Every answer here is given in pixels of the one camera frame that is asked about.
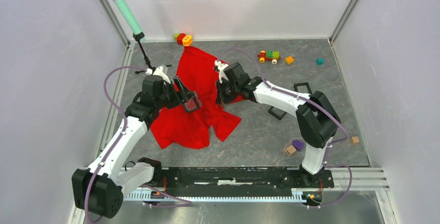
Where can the mint green microphone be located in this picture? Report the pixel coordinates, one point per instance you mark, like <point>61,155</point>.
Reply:
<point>131,20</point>

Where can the small wooden cube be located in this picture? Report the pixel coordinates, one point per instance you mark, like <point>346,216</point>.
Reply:
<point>355,140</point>

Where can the black square frame box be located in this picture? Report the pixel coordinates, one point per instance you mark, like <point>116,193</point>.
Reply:
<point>192,104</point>

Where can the slotted cable duct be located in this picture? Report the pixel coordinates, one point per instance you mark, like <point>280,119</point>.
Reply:
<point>146,195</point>

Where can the black tripod stand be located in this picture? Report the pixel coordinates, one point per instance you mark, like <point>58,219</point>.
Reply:
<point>144,57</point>

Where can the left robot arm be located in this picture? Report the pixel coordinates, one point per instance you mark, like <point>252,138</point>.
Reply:
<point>101,187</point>

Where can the red toy block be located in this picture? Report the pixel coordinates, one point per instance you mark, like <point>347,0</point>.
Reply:
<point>180,38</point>

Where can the red garment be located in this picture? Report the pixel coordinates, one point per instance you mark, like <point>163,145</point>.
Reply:
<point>192,130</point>

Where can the black square frame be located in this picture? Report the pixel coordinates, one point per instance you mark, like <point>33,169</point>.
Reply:
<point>277,113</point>
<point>302,87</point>

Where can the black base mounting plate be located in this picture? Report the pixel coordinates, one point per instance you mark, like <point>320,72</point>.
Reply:
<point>272,181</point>

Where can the orange lego brick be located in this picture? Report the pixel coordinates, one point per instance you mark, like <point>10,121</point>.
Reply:
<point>289,60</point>

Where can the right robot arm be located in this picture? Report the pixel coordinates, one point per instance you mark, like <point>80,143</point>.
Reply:
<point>317,119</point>

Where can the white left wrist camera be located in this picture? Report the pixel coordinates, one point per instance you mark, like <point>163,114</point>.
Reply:
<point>162,72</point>

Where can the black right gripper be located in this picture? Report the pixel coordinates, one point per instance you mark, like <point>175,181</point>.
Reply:
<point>220,98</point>

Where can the wooden letter cube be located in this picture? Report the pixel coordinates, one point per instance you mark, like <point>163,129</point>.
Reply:
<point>290,150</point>

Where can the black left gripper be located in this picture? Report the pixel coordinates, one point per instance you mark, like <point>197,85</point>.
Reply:
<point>184,94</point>

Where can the colourful toy train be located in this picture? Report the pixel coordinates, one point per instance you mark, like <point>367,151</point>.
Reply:
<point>269,56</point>

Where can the orange toy block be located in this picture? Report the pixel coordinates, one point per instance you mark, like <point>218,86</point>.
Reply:
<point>187,40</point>

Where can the purple lego brick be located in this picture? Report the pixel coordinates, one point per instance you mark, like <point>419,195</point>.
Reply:
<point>298,145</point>

